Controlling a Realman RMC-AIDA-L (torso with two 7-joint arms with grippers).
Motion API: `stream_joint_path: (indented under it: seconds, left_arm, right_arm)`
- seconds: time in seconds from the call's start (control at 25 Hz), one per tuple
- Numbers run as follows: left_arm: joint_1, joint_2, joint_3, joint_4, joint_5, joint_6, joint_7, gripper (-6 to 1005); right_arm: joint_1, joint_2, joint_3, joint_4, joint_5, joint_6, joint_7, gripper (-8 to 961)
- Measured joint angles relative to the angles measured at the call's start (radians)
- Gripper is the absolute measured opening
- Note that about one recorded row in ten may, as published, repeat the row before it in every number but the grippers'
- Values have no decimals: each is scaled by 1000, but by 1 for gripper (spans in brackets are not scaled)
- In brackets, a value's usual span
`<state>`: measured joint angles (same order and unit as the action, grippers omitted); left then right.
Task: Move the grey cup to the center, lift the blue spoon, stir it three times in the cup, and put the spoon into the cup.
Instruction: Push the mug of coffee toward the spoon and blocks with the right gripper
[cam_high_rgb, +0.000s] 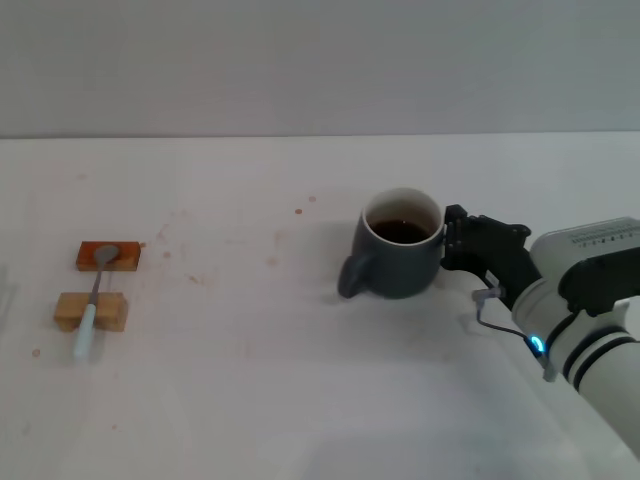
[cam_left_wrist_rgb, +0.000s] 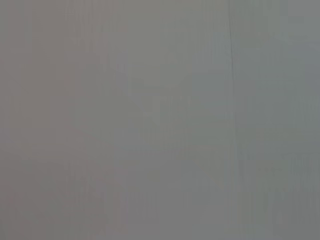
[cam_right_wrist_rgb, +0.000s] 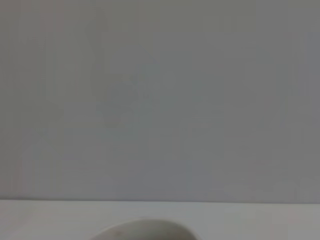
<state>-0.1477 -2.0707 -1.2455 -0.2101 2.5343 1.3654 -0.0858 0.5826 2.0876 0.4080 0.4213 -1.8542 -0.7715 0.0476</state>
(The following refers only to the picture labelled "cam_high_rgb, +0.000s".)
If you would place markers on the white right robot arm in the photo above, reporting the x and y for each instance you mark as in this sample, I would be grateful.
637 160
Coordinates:
600 360

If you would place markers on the reddish brown wooden block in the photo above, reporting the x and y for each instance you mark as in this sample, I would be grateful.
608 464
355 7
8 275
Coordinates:
128 257

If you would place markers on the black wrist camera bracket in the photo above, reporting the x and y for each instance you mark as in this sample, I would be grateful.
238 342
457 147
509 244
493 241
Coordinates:
595 285

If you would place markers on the grey vented wrist camera box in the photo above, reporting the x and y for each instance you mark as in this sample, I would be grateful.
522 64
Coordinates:
590 240

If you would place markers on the light notched wooden block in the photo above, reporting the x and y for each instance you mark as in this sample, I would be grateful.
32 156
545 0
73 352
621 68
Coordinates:
67 307

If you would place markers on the grey ceramic coffee cup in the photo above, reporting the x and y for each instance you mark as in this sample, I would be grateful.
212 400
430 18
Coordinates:
395 270

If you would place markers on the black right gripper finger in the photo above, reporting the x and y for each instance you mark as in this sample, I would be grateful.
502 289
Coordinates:
452 260
456 225

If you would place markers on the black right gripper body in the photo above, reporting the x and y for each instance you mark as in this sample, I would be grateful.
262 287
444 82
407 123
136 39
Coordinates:
505 255

